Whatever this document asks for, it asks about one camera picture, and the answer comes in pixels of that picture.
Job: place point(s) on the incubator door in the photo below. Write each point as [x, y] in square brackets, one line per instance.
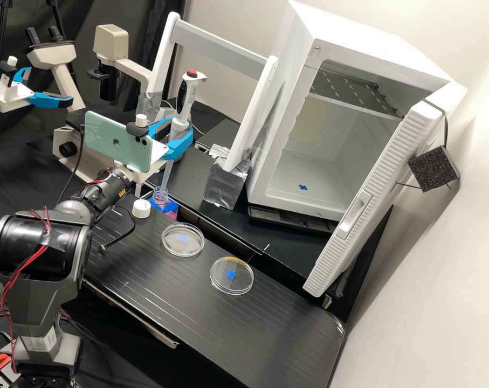
[373, 194]

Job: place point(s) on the petri dish lid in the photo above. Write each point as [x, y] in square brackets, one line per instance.
[232, 279]

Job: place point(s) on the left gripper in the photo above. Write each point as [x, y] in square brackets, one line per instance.
[13, 97]

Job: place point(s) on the white cap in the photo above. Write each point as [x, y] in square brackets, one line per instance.
[141, 209]

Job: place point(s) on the white pipette stand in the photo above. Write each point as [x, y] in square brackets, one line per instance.
[212, 50]

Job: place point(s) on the black platform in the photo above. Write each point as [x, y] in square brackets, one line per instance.
[216, 131]
[212, 323]
[276, 250]

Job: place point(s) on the right wrist camera phone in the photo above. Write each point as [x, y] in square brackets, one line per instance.
[115, 141]

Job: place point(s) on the petri dish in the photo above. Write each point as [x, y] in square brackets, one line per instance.
[182, 239]

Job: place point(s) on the white incubator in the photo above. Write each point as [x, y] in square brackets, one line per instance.
[349, 52]

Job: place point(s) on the small bottle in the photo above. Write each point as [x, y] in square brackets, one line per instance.
[161, 197]

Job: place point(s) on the cream microscope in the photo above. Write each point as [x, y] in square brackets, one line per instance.
[62, 64]

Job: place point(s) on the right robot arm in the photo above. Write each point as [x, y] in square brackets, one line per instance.
[34, 250]

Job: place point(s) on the pipette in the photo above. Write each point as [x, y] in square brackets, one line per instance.
[183, 97]

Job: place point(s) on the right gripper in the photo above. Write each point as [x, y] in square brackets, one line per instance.
[141, 178]

